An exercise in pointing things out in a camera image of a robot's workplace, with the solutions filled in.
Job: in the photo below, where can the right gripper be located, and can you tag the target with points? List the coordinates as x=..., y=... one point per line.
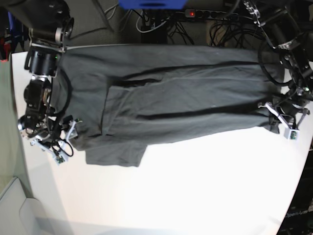
x=49, y=138

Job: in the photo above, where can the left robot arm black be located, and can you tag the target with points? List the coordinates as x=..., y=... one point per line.
x=283, y=34

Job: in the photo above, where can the dark grey t-shirt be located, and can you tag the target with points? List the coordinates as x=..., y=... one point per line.
x=131, y=96

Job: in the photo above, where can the red clamp at left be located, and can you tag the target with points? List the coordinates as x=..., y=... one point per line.
x=5, y=48

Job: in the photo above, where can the black power strip red switch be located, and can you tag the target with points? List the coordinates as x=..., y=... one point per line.
x=202, y=14

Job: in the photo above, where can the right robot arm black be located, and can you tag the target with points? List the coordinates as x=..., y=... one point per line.
x=49, y=25

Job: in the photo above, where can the grey bin at left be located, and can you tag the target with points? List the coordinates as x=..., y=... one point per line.
x=20, y=215

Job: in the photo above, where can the blue box overhead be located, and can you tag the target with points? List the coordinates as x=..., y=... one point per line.
x=152, y=4

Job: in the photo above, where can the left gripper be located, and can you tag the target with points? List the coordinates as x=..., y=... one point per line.
x=289, y=109

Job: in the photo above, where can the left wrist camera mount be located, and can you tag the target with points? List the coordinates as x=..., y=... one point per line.
x=289, y=122

